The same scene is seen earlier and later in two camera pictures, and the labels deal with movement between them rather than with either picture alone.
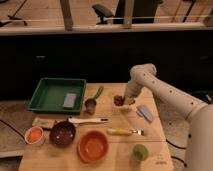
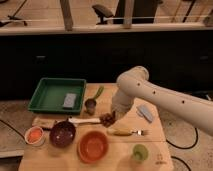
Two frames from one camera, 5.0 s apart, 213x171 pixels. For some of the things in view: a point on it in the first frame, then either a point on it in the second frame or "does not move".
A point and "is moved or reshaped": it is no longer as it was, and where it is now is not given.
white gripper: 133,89 -> 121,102
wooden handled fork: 120,131 does not move
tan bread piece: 44,123 does not move
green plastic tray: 49,95 does not move
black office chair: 102,12 does not move
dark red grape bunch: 119,100 is moved or reshaped
